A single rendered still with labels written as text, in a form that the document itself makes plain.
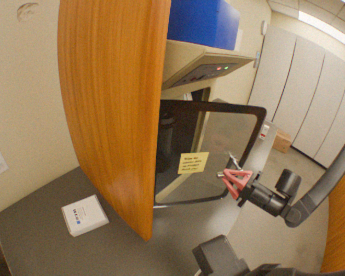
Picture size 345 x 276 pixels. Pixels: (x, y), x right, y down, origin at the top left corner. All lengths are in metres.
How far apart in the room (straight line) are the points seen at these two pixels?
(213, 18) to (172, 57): 0.09
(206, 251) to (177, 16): 0.36
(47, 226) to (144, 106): 0.64
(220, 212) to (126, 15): 0.70
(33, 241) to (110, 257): 0.34
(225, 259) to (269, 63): 3.26
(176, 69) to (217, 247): 0.26
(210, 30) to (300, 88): 3.12
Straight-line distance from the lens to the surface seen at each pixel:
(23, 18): 0.67
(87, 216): 0.64
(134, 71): 0.21
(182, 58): 0.25
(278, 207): 0.46
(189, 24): 0.29
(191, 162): 0.45
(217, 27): 0.27
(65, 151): 0.83
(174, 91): 0.40
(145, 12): 0.19
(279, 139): 3.23
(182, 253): 0.61
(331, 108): 3.49
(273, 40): 3.36
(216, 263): 0.23
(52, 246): 0.69
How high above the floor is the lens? 1.52
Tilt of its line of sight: 36 degrees down
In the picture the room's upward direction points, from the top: 8 degrees clockwise
